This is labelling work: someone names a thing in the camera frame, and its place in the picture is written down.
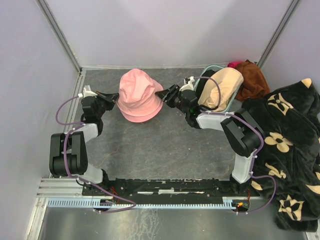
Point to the pink bucket hat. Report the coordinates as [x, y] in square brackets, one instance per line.
[137, 93]
[143, 117]

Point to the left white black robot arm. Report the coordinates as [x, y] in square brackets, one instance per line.
[68, 153]

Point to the beige pink stacked hats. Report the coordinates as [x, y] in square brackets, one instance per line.
[220, 90]

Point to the brown cloth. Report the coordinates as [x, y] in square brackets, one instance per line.
[254, 84]

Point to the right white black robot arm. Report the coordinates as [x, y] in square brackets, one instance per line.
[243, 133]

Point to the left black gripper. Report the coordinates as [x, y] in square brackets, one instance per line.
[111, 97]

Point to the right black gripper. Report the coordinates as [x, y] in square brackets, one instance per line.
[173, 90]

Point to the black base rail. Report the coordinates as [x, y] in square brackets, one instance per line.
[173, 191]

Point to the right aluminium corner post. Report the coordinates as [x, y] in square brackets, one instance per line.
[289, 12]

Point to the red cloth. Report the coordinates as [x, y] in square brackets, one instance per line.
[233, 64]

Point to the aluminium corner post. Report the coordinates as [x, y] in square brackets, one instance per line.
[289, 12]
[47, 12]

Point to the black cloth in basket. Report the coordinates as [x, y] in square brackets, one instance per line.
[202, 81]

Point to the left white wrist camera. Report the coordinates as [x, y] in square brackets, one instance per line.
[87, 92]

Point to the black floral blanket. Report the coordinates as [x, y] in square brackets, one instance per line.
[287, 169]

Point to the teal plastic basket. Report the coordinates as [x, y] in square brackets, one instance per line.
[215, 75]

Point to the left aluminium corner post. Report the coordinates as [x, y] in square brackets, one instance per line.
[47, 12]

